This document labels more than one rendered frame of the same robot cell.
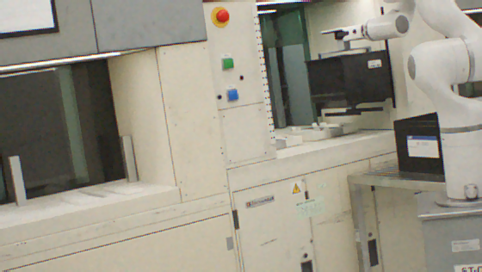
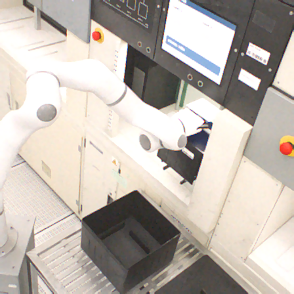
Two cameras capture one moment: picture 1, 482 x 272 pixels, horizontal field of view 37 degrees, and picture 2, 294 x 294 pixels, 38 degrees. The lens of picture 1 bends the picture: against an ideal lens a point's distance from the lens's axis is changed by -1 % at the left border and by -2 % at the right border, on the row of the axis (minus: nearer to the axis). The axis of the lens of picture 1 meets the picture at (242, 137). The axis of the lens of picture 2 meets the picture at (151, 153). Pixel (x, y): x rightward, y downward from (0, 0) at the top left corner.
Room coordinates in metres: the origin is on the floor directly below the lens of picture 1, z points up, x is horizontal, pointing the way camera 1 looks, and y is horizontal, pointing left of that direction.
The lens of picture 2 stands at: (2.06, -1.68, 2.21)
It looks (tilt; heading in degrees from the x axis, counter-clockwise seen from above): 41 degrees down; 70
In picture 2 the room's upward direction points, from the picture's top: 11 degrees clockwise
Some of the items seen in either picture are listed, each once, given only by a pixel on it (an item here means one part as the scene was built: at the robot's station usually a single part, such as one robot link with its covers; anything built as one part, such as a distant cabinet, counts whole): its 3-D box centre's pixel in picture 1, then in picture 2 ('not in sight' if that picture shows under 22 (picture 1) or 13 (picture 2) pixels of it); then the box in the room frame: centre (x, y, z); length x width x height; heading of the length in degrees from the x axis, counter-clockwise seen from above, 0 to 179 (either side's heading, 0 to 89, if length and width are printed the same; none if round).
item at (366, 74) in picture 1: (348, 71); (195, 140); (2.69, -0.42, 1.11); 0.24 x 0.20 x 0.32; 121
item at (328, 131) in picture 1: (320, 130); not in sight; (2.87, -0.31, 0.89); 0.22 x 0.21 x 0.04; 31
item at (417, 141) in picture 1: (453, 139); (129, 239); (2.39, -0.69, 0.85); 0.28 x 0.28 x 0.17; 29
